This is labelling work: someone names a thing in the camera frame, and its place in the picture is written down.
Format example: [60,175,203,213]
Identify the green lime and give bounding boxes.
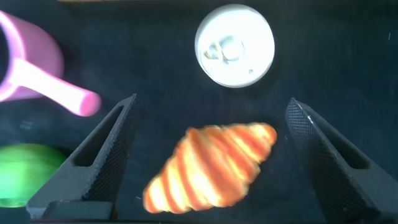
[0,142,68,208]

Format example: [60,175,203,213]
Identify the striped croissant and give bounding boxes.
[142,122,278,215]

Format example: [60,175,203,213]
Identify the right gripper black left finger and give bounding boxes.
[25,93,138,222]

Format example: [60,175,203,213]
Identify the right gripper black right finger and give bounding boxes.
[284,97,398,224]

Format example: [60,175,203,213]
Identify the pink saucepan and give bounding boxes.
[0,10,103,118]

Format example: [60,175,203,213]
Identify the tin can with green label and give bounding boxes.
[194,3,276,88]

